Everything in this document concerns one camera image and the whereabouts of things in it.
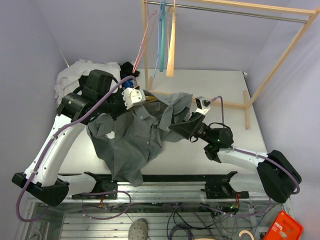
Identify beige curved hanger piece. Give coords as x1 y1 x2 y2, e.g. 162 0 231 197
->
238 230 255 240

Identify grey perforated shoe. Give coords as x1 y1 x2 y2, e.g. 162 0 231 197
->
128 218 149 240

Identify yellow hanger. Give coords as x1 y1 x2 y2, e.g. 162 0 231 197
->
128 87 157 104

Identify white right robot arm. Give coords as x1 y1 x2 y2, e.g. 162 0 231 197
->
169 111 302 204

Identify black garment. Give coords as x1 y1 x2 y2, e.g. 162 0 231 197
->
120 61 140 80

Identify grey shirt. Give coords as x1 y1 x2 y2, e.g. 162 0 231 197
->
87 92 193 187

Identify white shirt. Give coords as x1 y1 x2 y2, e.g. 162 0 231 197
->
53 59 121 107

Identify teal hanger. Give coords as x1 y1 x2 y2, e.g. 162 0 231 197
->
159 0 166 72

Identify purple floor cable loop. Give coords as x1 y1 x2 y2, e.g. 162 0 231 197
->
82 190 133 221

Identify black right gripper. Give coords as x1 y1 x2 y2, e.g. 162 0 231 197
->
161 106 213 144

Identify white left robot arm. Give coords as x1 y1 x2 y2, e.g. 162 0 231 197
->
12 69 126 207

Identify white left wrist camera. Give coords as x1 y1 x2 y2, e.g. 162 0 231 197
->
121 87 146 110

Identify aluminium rail frame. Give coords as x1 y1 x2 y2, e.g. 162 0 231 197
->
17 181 293 240

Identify orange plastic case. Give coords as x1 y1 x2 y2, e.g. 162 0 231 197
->
263 210 304 240

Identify light blue hanger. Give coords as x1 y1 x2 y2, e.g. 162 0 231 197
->
153 0 164 78

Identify wooden clothes rack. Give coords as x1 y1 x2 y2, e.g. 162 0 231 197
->
133 0 320 130

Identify blue plaid shirt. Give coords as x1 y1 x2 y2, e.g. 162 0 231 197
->
122 76 137 89

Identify pink wire hanger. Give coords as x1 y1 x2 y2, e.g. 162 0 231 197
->
132 0 158 73

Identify natural wooden hanger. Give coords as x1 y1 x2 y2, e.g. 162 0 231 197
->
166 0 176 78

